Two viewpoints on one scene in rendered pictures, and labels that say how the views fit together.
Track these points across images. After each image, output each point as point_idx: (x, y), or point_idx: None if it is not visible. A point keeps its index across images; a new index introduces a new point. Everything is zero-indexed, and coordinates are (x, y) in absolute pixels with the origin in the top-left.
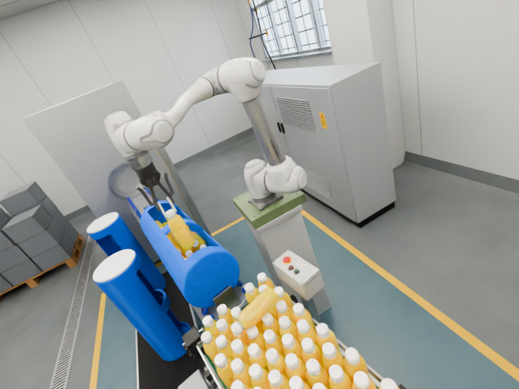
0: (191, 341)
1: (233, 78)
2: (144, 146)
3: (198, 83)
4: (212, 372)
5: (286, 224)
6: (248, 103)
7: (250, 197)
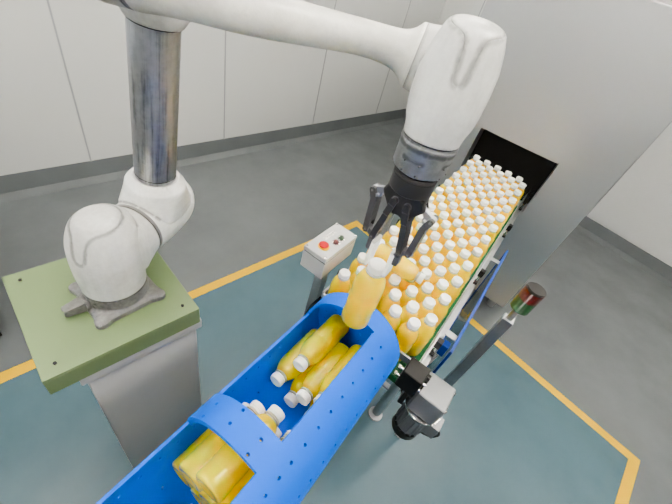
0: (423, 365)
1: None
2: None
3: None
4: (437, 335)
5: None
6: (180, 33)
7: (74, 328)
